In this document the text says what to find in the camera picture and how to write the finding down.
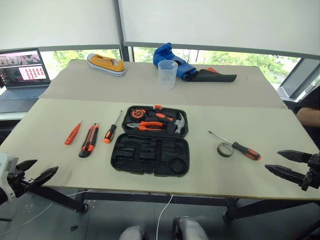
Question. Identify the person in black shirt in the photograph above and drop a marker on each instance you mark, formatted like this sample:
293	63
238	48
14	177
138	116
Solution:
311	100

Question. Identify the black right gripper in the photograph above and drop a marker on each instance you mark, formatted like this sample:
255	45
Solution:
314	172

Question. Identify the claw hammer orange black grip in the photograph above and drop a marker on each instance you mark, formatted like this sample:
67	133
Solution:
163	116

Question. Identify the large grey rounded shape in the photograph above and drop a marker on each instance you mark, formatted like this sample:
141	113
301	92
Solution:
191	228

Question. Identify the small orange black utility knife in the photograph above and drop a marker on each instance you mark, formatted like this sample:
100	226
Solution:
94	137

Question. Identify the black orange folded cloth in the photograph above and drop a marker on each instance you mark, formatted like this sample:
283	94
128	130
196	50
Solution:
215	77

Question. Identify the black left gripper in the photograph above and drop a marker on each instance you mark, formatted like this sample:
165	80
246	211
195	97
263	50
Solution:
20	181

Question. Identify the narrow white roller blind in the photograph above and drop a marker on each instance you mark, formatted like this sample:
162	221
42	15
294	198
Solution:
57	22

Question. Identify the blue cloth glove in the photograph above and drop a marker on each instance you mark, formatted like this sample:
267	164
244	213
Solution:
165	53

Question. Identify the orange black tape measure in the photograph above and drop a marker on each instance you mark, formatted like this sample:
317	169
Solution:
136	113

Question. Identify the black electrical tape roll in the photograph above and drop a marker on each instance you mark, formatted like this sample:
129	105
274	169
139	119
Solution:
225	153

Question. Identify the black tool case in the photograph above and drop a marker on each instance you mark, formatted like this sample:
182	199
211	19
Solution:
150	155

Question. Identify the wide white roller blind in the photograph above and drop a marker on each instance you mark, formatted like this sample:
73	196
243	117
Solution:
220	23

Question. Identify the dark window frame post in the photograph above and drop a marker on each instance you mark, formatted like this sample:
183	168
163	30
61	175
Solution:
124	51

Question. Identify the open grey laptop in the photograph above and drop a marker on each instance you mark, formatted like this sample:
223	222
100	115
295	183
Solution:
22	75

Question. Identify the small grey rounded shape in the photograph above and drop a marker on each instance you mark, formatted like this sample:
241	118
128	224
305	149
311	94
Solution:
132	233

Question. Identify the large orange black utility knife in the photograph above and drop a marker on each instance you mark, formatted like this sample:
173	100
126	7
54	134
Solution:
85	142

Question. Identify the yellow canvas sneaker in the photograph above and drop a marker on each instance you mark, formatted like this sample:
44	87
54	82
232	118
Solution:
106	63

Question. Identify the person's bare forearm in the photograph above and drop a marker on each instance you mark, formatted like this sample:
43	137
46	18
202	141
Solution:
308	117

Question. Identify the black metal table frame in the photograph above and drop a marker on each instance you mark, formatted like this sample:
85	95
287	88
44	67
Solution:
150	196

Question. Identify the orange voltage tester pen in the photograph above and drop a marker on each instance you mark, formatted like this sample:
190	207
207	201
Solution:
72	135

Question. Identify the clear plastic measuring cup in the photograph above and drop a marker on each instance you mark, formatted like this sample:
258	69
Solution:
167	75

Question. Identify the orange black screwdriver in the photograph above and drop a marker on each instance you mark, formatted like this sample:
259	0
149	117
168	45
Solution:
110	135
246	149

